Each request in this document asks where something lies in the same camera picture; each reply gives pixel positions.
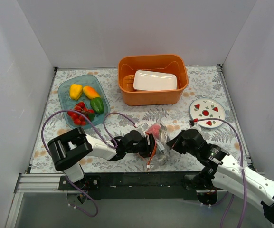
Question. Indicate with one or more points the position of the white rectangular tray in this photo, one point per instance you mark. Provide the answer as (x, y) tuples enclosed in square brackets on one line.
[(154, 81)]

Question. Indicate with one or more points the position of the watermelon pattern round plate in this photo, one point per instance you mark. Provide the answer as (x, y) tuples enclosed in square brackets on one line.
[(203, 108)]

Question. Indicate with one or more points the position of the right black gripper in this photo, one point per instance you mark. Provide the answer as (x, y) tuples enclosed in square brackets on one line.
[(177, 141)]

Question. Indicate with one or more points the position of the pink fake peach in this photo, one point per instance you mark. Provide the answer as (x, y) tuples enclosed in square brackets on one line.
[(154, 130)]

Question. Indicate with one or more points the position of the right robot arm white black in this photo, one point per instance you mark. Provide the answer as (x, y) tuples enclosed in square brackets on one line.
[(223, 171)]

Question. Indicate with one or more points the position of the floral table mat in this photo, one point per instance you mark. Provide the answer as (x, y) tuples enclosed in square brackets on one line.
[(204, 82)]

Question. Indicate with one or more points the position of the yellow fake bell pepper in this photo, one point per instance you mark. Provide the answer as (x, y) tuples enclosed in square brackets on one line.
[(76, 91)]

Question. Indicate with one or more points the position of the orange plastic bin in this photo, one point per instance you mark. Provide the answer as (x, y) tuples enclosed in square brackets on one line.
[(170, 64)]

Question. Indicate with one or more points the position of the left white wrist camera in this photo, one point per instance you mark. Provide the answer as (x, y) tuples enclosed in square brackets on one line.
[(141, 128)]

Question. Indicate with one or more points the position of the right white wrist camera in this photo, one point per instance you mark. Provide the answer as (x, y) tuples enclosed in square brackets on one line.
[(194, 125)]

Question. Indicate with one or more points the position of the clear zip top bag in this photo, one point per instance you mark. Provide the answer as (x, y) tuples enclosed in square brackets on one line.
[(152, 163)]

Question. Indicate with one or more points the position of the orange yellow fake mango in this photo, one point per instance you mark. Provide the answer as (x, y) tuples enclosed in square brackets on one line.
[(90, 92)]

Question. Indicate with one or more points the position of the green fake bell pepper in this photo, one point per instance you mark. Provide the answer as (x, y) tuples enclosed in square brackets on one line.
[(97, 105)]

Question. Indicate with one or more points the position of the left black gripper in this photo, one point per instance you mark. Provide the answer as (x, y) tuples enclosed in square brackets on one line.
[(149, 146)]

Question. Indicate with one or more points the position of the red fake strawberries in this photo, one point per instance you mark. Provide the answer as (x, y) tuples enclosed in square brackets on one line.
[(80, 111)]

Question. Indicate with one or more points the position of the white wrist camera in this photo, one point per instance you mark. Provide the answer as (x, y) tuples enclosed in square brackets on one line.
[(194, 125), (141, 128)]

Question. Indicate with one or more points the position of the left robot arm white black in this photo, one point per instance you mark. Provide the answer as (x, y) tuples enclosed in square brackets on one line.
[(68, 149)]

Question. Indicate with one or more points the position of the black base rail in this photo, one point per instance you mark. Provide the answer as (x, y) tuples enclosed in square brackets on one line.
[(149, 185)]

